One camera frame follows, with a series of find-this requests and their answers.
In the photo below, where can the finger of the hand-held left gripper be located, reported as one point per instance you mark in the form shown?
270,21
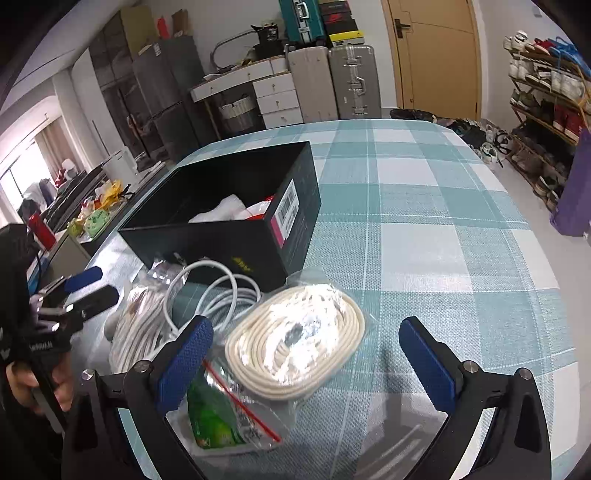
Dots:
85,278
97,300

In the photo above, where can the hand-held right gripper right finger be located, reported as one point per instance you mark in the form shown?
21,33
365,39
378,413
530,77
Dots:
425,364

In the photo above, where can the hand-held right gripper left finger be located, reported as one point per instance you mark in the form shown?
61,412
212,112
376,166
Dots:
184,360

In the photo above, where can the green packet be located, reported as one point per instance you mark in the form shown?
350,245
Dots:
212,415

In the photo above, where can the black cardboard box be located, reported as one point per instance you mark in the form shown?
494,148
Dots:
207,249

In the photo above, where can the person's left hand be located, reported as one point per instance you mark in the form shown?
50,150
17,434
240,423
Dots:
18,383

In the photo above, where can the grey side cabinet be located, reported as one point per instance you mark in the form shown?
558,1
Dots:
67,256

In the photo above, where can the red bottle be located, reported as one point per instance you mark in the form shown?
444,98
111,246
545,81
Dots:
41,230

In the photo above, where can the small clear plastic bag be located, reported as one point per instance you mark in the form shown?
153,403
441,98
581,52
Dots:
166,272

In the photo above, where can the yellow plastic bag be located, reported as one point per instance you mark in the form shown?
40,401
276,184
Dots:
113,191

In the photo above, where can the white appliance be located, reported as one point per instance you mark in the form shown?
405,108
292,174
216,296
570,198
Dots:
120,166

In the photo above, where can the beige curtain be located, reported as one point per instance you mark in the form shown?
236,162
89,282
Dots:
53,143

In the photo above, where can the white sock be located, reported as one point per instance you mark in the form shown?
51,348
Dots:
221,210

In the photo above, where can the teal checked tablecloth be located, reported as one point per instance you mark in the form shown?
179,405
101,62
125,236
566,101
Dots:
415,207

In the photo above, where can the red and white packet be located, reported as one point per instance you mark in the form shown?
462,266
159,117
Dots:
258,210

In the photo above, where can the dark glass cabinet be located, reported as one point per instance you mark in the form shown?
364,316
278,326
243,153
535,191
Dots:
115,92

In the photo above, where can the grey refrigerator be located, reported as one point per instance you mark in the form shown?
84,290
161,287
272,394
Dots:
171,92

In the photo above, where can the woven laundry basket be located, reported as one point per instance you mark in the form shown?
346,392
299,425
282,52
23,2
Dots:
238,117

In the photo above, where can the group of shoes on floor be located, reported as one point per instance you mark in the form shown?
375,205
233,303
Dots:
475,134

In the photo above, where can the trash bin with black liner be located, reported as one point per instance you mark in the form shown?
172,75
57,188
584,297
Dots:
413,114

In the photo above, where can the cardboard boxes on refrigerator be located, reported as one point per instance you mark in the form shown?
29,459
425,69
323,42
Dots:
143,25

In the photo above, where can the white dresser with drawers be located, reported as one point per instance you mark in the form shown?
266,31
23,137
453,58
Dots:
277,97

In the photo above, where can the oval mirror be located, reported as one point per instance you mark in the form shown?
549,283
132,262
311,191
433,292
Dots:
231,50

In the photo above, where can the wooden shoe rack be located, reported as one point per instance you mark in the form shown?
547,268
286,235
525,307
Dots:
545,117

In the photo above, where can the rows of shoes on rack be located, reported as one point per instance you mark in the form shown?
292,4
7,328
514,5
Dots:
565,120

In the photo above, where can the silver suitcase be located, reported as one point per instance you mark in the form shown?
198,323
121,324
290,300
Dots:
355,83

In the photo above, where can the beige suitcase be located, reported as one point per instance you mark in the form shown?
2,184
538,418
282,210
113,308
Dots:
309,83

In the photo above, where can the black bag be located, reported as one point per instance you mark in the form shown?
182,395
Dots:
268,39

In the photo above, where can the wooden door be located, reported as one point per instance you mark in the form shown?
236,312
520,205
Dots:
438,55

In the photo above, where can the teal suitcase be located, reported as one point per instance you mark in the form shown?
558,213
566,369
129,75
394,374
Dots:
300,23

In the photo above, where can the plain black shoe box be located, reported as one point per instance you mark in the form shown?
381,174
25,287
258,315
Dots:
341,26

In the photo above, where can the red and black shoe box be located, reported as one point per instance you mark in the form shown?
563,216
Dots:
334,11

